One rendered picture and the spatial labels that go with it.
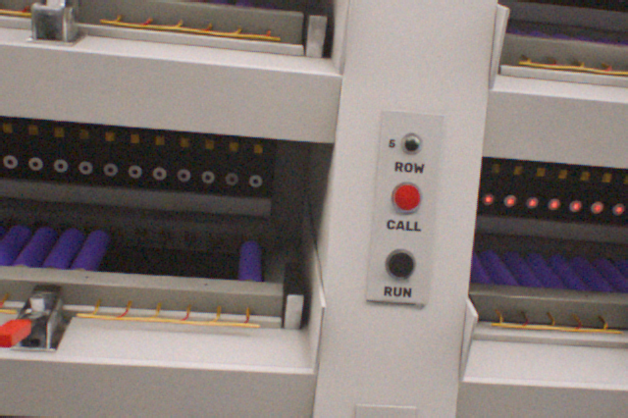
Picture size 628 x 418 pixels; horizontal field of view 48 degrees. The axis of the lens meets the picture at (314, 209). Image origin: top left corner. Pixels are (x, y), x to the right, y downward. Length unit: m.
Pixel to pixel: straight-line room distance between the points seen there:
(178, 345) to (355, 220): 0.14
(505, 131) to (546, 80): 0.07
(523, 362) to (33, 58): 0.38
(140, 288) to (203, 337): 0.05
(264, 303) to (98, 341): 0.11
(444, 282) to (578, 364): 0.13
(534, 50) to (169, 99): 0.27
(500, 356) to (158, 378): 0.24
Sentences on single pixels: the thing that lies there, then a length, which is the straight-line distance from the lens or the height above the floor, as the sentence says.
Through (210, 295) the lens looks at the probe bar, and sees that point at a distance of 0.50.
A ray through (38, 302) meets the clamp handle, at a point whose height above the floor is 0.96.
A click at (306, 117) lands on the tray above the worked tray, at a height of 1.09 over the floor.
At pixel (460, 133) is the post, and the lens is 0.46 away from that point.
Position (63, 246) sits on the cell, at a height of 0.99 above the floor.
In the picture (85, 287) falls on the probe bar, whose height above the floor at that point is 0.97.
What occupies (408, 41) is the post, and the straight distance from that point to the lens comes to 0.45.
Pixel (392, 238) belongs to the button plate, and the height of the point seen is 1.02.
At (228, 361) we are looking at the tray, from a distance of 0.47.
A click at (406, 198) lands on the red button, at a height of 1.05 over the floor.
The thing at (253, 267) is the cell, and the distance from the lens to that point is 0.54.
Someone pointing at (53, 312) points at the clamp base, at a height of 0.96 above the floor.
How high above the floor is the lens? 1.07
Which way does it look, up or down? 5 degrees down
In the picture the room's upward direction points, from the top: 5 degrees clockwise
